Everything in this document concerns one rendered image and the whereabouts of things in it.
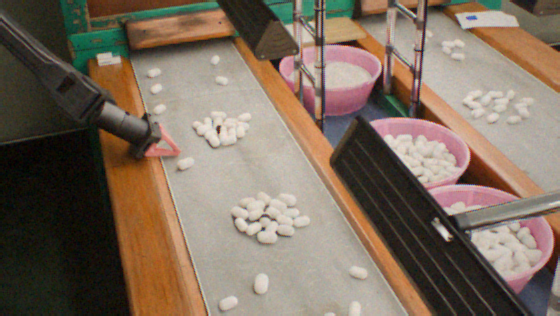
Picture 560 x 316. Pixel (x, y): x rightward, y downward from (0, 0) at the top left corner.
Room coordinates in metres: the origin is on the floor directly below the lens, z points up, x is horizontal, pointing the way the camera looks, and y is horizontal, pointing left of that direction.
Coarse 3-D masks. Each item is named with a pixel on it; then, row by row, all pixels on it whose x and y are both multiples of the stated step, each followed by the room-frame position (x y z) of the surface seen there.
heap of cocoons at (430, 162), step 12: (396, 144) 1.28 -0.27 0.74; (408, 144) 1.28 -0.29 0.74; (420, 144) 1.27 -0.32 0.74; (432, 144) 1.28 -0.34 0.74; (444, 144) 1.27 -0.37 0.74; (408, 156) 1.24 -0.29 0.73; (420, 156) 1.23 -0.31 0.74; (432, 156) 1.25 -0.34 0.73; (444, 156) 1.24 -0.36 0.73; (420, 168) 1.18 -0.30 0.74; (432, 168) 1.18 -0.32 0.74; (444, 168) 1.19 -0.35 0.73; (456, 168) 1.17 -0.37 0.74; (420, 180) 1.14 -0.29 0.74; (432, 180) 1.14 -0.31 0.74
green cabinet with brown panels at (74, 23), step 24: (72, 0) 1.76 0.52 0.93; (96, 0) 1.79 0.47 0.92; (120, 0) 1.81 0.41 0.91; (144, 0) 1.83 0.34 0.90; (168, 0) 1.84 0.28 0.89; (192, 0) 1.86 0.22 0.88; (264, 0) 1.92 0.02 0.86; (288, 0) 1.93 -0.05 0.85; (72, 24) 1.76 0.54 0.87; (96, 24) 1.78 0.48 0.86; (120, 24) 1.79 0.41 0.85
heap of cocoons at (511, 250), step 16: (448, 208) 1.04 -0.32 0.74; (464, 208) 1.04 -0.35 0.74; (512, 224) 0.99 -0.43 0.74; (480, 240) 0.94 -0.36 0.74; (496, 240) 0.95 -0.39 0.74; (512, 240) 0.94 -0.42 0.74; (528, 240) 0.94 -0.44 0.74; (496, 256) 0.90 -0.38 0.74; (512, 256) 0.92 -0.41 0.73; (528, 256) 0.90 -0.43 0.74; (512, 272) 0.85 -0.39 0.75
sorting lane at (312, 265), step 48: (144, 96) 1.56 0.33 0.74; (192, 96) 1.55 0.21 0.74; (240, 96) 1.54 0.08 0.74; (192, 144) 1.32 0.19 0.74; (240, 144) 1.31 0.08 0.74; (288, 144) 1.30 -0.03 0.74; (192, 192) 1.13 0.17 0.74; (240, 192) 1.13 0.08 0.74; (288, 192) 1.12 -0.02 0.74; (192, 240) 0.98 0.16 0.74; (240, 240) 0.97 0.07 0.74; (288, 240) 0.97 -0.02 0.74; (336, 240) 0.96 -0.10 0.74; (240, 288) 0.85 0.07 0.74; (288, 288) 0.84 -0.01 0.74; (336, 288) 0.84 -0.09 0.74; (384, 288) 0.83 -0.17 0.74
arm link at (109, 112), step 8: (104, 104) 1.23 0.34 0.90; (112, 104) 1.24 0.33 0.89; (96, 112) 1.21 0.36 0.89; (104, 112) 1.21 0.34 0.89; (112, 112) 1.22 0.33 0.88; (120, 112) 1.23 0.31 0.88; (96, 120) 1.20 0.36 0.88; (104, 120) 1.21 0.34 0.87; (112, 120) 1.21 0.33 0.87; (120, 120) 1.22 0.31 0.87; (104, 128) 1.21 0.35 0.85; (112, 128) 1.21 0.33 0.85
